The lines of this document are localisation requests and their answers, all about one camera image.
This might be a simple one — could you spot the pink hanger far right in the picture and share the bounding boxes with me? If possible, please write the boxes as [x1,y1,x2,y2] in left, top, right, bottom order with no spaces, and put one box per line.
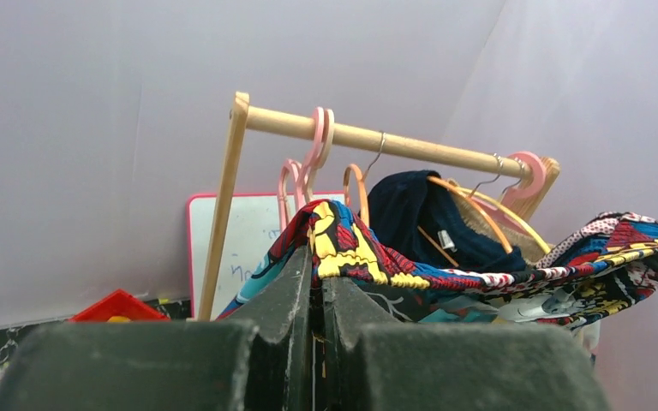
[473,151,560,235]

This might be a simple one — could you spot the red plastic bin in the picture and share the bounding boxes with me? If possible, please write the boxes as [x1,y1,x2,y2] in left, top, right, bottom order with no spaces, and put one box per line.
[69,289,170,322]

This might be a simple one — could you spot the yellow hanger with beige shorts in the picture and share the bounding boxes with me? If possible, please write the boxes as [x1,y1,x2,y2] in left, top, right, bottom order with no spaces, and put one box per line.
[456,176,553,256]

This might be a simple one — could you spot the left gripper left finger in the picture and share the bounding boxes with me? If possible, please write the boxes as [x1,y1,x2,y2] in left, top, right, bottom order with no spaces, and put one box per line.
[0,247,312,410]

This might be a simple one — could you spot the wooden clothes rack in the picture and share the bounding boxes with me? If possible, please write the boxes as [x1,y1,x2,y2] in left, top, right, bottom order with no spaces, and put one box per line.
[197,92,562,324]

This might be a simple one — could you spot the orange hanger with navy shorts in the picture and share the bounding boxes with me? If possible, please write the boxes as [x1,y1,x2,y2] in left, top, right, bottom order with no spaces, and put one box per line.
[417,172,520,272]

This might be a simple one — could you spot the orange wooden hanger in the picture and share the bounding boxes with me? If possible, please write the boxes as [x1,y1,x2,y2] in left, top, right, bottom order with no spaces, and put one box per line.
[343,131,386,227]

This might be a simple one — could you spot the pink plastic hanger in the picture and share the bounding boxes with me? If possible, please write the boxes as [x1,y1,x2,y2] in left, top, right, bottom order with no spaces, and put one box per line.
[276,106,326,231]

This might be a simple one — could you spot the pink framed whiteboard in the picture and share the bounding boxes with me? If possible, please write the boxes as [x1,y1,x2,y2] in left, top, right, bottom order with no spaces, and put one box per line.
[185,191,346,319]

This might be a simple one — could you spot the navy blue shorts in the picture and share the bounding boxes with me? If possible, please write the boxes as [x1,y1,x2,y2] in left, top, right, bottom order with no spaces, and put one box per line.
[368,170,527,273]

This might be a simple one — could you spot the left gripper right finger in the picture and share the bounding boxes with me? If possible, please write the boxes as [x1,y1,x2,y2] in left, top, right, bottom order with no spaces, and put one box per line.
[322,277,609,411]

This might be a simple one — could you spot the beige plastic hanger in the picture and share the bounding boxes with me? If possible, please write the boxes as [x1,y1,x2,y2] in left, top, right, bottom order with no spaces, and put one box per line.
[301,107,335,203]

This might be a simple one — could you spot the comic print shorts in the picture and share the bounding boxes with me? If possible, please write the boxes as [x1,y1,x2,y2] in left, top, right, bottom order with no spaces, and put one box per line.
[221,200,658,330]

